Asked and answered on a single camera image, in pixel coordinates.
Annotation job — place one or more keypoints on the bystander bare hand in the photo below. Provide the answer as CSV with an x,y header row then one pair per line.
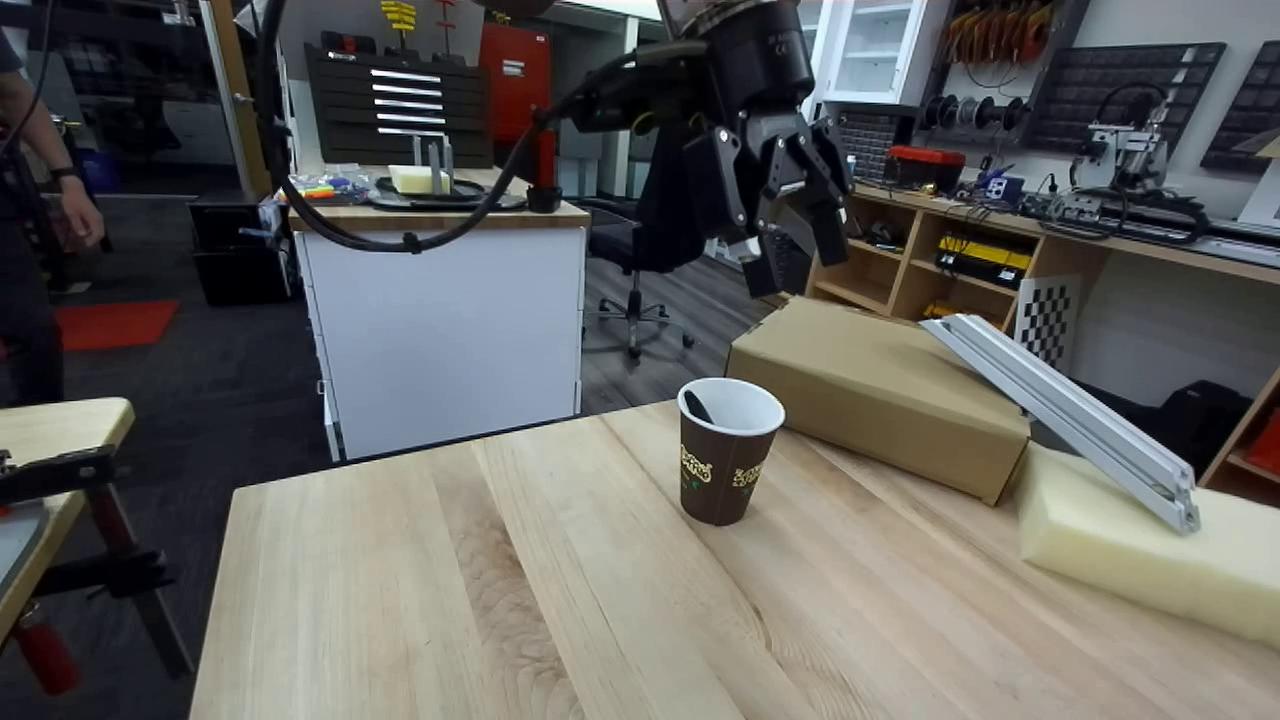
x,y
81,218

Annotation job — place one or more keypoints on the black benchtop machine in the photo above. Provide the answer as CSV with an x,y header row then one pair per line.
x,y
1132,173

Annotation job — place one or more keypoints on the brown paper cup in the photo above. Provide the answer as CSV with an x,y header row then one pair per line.
x,y
723,465

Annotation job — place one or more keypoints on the small black pegboard panel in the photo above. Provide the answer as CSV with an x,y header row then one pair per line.
x,y
1248,114

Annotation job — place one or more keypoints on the black floor bin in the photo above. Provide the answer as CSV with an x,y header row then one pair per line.
x,y
239,254

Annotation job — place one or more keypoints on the cream foam block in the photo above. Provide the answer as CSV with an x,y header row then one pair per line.
x,y
1163,561

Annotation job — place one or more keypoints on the silver aluminium extrusion bar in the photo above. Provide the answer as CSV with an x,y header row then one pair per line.
x,y
1064,402

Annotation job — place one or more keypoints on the red black toolbox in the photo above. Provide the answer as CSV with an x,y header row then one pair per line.
x,y
920,164

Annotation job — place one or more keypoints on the wooden shelf workbench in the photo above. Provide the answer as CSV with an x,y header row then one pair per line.
x,y
934,262

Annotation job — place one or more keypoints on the white cabinet with wood top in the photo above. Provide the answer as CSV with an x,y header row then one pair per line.
x,y
441,334

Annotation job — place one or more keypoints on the light wooden side table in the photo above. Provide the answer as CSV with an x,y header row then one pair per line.
x,y
53,434

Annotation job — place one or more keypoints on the large black pegboard panel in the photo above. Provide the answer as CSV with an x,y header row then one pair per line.
x,y
1123,96

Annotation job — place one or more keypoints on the black bag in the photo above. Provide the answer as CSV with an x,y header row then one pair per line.
x,y
1202,426

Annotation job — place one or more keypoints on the black office chair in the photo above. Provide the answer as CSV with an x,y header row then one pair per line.
x,y
675,214

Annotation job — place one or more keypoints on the wooden post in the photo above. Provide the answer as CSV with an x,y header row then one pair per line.
x,y
239,94

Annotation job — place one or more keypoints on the red floor mat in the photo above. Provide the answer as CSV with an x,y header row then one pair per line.
x,y
118,325

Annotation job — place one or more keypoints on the yellow black tool case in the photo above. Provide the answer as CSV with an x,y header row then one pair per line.
x,y
987,262

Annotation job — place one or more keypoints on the yellow sponge block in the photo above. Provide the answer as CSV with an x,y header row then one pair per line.
x,y
415,183

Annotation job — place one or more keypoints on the black white checkerboard panel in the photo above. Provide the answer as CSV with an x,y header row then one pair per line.
x,y
1048,323

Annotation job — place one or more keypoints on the black tool chest with drawers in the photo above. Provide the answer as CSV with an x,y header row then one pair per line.
x,y
341,114

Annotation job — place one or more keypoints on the black round mat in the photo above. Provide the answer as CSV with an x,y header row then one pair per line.
x,y
454,196

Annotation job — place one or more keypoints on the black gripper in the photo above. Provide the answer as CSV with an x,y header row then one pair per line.
x,y
760,67

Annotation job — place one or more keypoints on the white glass door cabinet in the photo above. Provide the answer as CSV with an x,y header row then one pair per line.
x,y
873,49

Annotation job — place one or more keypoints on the red tall cabinet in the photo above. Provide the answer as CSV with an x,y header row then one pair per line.
x,y
516,81

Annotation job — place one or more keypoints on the person in dark clothes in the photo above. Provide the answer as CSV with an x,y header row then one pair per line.
x,y
24,292

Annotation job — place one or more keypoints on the brown cardboard box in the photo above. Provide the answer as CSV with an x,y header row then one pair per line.
x,y
883,402

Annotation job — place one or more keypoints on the black marker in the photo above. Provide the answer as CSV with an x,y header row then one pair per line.
x,y
698,404

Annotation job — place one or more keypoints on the black clamp stand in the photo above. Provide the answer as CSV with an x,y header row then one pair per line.
x,y
123,561

